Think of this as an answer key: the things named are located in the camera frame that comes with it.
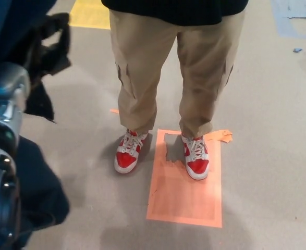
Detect torn orange tape scrap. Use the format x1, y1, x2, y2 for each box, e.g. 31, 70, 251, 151
206, 129, 234, 144

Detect robot left black hand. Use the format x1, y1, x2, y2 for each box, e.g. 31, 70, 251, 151
30, 12, 73, 78

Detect dark teal coat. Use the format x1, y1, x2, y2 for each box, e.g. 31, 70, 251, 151
0, 0, 73, 250

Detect orange floor tape rectangle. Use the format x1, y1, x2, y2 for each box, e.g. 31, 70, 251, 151
145, 128, 223, 229

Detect beige cargo trousers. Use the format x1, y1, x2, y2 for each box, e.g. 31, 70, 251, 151
108, 9, 246, 139

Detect blue floor tape rectangle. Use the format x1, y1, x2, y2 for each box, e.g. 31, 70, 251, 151
271, 0, 306, 39

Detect yellow floor tape patch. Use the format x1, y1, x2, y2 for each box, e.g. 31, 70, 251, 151
70, 0, 112, 30

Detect black sweater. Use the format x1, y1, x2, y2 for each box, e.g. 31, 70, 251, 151
101, 0, 243, 27

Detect person's right red white sneaker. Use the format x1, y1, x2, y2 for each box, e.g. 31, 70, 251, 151
113, 129, 150, 174

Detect person's left red white sneaker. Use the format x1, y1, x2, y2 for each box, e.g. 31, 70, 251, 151
180, 132, 210, 181

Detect person's red white sneaker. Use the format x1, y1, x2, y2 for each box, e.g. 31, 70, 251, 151
180, 132, 210, 181
113, 129, 150, 174

